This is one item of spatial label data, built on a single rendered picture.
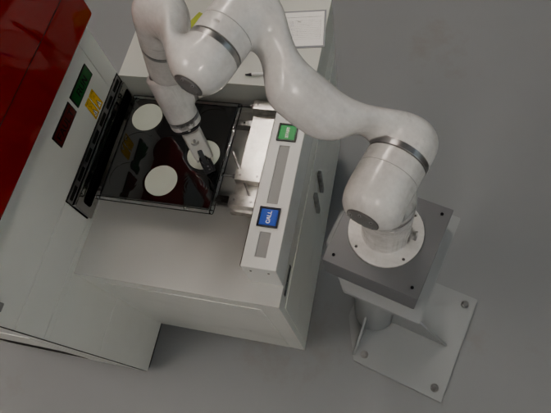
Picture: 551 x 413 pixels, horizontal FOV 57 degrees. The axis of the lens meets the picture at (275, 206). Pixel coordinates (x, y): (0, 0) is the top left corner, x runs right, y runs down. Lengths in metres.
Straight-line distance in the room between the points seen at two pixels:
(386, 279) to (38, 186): 0.91
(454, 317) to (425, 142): 1.35
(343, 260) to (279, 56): 0.60
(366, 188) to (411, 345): 1.34
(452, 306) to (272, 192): 1.12
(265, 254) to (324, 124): 0.49
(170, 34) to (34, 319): 0.91
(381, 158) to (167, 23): 0.43
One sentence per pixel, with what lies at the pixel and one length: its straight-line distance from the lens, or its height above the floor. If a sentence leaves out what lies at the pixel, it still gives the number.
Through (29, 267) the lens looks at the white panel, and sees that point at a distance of 1.45.
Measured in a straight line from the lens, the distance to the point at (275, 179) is 1.36.
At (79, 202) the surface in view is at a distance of 1.55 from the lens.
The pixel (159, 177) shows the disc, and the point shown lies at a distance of 1.52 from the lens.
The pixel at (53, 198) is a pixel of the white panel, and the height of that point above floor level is 1.03.
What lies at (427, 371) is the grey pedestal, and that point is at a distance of 2.16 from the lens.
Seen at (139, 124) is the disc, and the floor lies 0.90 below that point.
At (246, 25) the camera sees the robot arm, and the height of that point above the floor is 1.53.
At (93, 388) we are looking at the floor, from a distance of 2.42.
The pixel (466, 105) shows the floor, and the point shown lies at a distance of 2.68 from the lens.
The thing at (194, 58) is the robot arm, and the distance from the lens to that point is 0.84.
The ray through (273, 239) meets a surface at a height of 0.96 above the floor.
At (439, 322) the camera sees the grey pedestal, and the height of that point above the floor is 0.02.
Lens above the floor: 2.15
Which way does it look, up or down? 64 degrees down
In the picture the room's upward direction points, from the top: 20 degrees counter-clockwise
